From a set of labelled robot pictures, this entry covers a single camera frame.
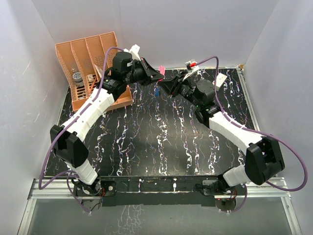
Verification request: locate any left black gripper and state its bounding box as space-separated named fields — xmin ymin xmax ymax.
xmin=124 ymin=58 xmax=164 ymax=87

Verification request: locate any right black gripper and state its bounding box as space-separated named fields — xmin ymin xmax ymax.
xmin=158 ymin=71 xmax=202 ymax=108

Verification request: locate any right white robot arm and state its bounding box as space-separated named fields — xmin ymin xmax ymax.
xmin=159 ymin=75 xmax=285 ymax=194

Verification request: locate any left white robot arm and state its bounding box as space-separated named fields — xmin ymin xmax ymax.
xmin=50 ymin=51 xmax=164 ymax=195

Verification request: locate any white packaged card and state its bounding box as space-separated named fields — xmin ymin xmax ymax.
xmin=94 ymin=64 xmax=103 ymax=79

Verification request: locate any white red small box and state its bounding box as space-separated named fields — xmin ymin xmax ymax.
xmin=213 ymin=73 xmax=227 ymax=91

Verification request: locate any small white beige box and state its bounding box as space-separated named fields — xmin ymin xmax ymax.
xmin=87 ymin=74 xmax=94 ymax=82

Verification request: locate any orange perforated file organizer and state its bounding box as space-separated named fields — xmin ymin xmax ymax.
xmin=55 ymin=32 xmax=118 ymax=112

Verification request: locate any grey round canister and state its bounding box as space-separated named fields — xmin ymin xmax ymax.
xmin=72 ymin=69 xmax=84 ymax=87

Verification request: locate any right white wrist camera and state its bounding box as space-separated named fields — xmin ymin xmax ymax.
xmin=183 ymin=59 xmax=200 ymax=80

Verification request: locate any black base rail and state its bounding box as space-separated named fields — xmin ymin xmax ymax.
xmin=73 ymin=175 xmax=247 ymax=208

